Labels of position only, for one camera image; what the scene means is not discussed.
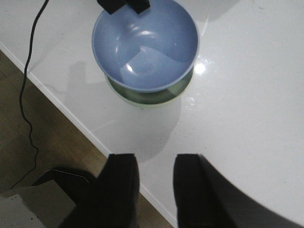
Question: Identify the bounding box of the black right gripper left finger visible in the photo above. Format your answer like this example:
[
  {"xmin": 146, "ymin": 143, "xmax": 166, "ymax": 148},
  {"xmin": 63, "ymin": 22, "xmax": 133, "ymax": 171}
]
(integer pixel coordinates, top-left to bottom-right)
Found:
[{"xmin": 60, "ymin": 153, "xmax": 140, "ymax": 228}]

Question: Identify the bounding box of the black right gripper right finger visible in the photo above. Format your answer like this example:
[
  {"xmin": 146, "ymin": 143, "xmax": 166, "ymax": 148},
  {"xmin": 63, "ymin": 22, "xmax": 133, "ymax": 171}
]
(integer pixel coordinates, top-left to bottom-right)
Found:
[{"xmin": 173, "ymin": 154, "xmax": 300, "ymax": 228}]

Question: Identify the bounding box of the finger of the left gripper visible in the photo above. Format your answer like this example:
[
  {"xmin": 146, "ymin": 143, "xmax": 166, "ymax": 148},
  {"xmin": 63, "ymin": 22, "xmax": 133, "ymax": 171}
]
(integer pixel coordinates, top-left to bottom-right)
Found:
[
  {"xmin": 97, "ymin": 0, "xmax": 126, "ymax": 14},
  {"xmin": 126, "ymin": 0, "xmax": 150, "ymax": 14}
]

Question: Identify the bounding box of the blue bowl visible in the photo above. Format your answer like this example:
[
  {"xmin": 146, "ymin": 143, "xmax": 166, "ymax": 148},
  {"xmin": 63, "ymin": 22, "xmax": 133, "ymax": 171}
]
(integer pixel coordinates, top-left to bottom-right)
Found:
[{"xmin": 92, "ymin": 0, "xmax": 199, "ymax": 93}]

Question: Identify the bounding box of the light green bowl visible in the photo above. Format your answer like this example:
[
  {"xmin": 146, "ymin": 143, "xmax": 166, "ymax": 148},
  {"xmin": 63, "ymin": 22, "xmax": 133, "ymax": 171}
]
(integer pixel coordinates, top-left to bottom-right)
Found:
[{"xmin": 105, "ymin": 68, "xmax": 193, "ymax": 107}]

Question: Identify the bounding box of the black metal stand base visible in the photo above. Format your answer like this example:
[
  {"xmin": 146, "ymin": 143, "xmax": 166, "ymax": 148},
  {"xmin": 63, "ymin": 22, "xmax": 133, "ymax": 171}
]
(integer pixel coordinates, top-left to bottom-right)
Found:
[{"xmin": 30, "ymin": 167, "xmax": 95, "ymax": 207}]

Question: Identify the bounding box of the thin black cable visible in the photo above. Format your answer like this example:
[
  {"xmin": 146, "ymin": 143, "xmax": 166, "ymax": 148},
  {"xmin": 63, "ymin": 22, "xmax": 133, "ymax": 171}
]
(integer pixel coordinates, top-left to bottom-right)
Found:
[{"xmin": 9, "ymin": 0, "xmax": 50, "ymax": 190}]

